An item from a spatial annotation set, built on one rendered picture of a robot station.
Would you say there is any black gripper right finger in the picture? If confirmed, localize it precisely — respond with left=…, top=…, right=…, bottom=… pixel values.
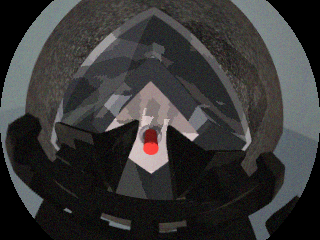
left=167, top=125, right=247, bottom=200

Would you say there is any red peg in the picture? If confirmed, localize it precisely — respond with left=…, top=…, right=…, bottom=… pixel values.
left=143, top=129, right=159, bottom=155

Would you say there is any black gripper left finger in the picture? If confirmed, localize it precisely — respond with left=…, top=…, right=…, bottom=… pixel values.
left=55, top=120, right=139, bottom=193

